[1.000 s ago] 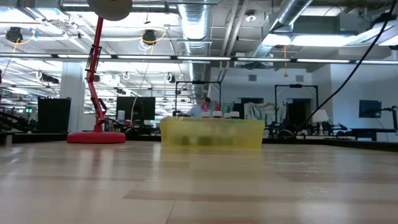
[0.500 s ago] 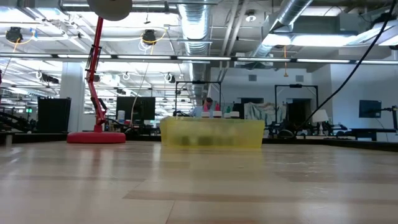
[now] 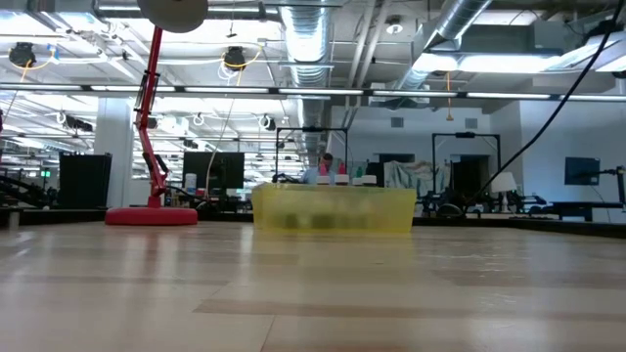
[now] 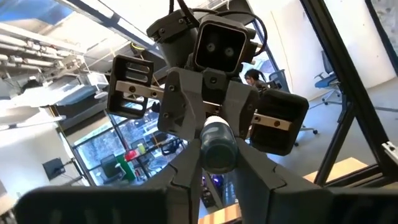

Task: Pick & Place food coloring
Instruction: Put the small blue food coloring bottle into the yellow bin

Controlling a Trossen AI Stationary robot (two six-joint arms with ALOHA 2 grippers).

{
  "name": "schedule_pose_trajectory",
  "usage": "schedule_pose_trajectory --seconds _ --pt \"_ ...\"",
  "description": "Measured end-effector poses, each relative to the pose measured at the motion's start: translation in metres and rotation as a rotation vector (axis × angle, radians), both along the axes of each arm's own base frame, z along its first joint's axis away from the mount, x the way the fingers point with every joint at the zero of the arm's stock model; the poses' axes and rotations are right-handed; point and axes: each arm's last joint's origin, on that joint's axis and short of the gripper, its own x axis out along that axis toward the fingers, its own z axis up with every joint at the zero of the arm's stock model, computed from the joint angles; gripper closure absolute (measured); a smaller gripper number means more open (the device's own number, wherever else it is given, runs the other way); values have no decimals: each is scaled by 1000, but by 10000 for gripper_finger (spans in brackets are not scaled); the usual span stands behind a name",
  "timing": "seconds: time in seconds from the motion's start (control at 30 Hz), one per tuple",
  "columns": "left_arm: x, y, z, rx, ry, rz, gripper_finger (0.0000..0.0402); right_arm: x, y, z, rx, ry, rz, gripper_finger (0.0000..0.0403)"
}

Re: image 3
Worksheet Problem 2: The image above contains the large red cap bottle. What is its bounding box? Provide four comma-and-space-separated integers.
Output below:
334, 161, 351, 187

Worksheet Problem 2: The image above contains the person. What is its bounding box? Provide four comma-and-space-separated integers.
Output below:
299, 152, 335, 186

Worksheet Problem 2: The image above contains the yellow plastic tray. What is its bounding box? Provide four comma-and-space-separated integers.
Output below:
250, 182, 419, 235

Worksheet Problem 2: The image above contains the pale green cloth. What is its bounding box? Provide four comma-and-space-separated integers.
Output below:
383, 159, 452, 198

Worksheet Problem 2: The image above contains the black monitor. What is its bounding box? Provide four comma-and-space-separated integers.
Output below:
182, 151, 246, 191

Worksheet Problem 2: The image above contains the red desk lamp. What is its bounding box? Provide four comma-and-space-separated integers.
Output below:
104, 0, 210, 227

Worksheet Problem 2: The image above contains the white lampshade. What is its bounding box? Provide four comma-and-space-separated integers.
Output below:
490, 171, 518, 212

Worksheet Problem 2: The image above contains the black panel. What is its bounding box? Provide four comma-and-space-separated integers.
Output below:
59, 152, 113, 210

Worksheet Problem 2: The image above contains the blue screen monitor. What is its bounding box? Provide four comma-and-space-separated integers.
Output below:
563, 155, 603, 187

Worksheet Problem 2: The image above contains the black gantry frame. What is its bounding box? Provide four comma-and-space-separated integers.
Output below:
431, 131, 503, 206
275, 125, 349, 183

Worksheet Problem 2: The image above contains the black overhead camera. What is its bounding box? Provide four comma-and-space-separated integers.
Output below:
223, 45, 248, 70
8, 41, 38, 68

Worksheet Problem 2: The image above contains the black cable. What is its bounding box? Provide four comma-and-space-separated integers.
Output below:
467, 0, 626, 209

